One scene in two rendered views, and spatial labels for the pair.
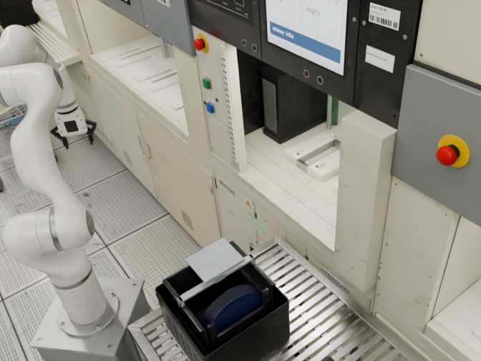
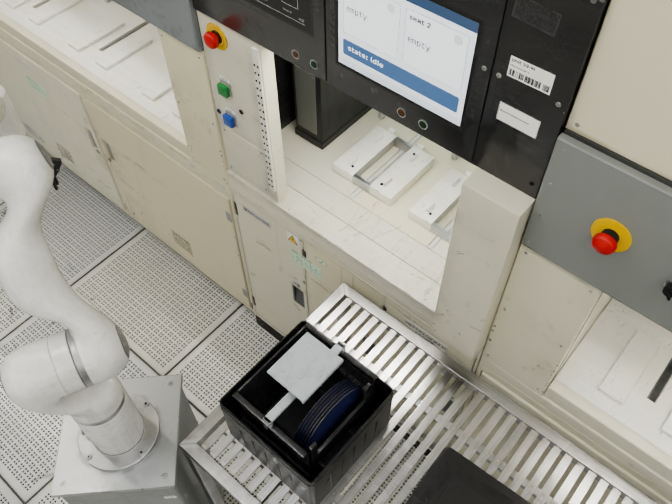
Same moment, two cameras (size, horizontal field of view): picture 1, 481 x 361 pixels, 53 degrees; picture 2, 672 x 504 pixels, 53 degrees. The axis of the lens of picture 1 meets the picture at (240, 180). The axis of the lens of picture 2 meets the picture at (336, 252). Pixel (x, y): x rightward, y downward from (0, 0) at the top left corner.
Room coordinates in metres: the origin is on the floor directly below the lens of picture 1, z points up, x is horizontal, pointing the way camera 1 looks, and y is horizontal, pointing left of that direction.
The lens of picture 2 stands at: (0.23, 0.21, 2.30)
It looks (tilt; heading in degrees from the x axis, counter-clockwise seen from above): 54 degrees down; 343
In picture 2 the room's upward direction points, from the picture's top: 1 degrees counter-clockwise
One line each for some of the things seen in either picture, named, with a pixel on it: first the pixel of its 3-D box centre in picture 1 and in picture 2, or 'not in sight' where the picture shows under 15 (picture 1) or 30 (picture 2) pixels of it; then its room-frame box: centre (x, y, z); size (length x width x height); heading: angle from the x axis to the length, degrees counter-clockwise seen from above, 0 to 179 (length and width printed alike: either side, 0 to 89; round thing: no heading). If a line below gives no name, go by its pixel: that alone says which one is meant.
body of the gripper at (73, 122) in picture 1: (70, 119); not in sight; (1.56, 0.60, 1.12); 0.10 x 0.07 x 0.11; 97
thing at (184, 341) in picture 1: (223, 312); (308, 411); (0.84, 0.09, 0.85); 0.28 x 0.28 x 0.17; 31
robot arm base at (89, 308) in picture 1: (80, 292); (108, 416); (0.96, 0.52, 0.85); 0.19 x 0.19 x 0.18
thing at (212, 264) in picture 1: (220, 295); (306, 397); (0.84, 0.09, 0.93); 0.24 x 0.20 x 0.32; 121
